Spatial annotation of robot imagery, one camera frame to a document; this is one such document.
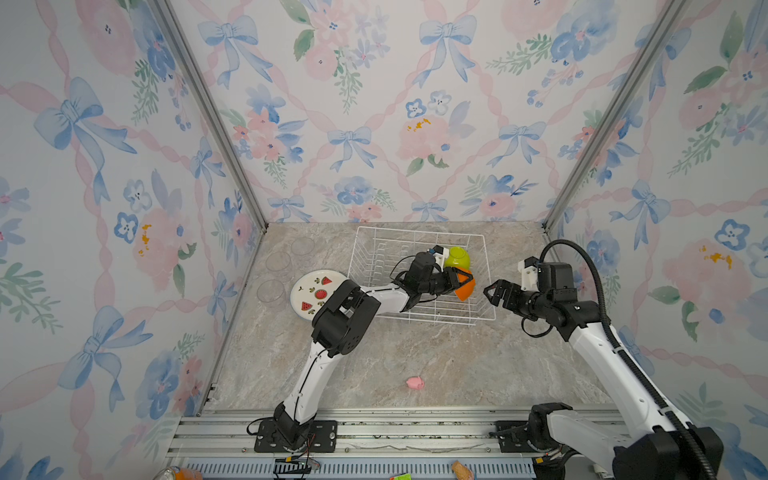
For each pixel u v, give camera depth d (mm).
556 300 596
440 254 902
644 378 437
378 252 1073
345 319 587
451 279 847
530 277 719
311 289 975
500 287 718
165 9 679
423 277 788
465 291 897
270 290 1005
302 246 1105
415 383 815
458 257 1005
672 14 688
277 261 1065
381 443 736
